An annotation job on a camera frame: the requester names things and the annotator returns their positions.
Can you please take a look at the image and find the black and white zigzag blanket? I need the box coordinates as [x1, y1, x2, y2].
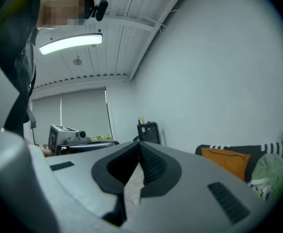
[208, 141, 283, 154]

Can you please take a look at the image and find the narrow grey roller blind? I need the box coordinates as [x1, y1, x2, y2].
[32, 94, 63, 146]

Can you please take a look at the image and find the black head-mounted camera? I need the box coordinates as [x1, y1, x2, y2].
[89, 0, 109, 22]

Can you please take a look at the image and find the black sofa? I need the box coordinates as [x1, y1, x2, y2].
[195, 141, 283, 184]

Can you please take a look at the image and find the black small cabinet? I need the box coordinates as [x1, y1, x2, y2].
[136, 122, 162, 145]

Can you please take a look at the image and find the large orange pillow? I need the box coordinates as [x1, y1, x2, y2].
[200, 147, 251, 182]

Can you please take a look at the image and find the long ceiling light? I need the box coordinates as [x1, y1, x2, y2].
[38, 33, 103, 56]

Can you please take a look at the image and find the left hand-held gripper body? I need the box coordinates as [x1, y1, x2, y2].
[48, 124, 120, 156]

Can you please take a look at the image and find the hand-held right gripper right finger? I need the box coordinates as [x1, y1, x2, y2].
[139, 141, 183, 199]

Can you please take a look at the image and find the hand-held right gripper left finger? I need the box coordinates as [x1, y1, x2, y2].
[91, 141, 140, 227]

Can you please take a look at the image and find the person's dark clothed torso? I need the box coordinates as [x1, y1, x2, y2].
[0, 0, 41, 138]

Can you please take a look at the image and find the wide grey roller blind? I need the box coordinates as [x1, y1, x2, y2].
[61, 88, 113, 138]

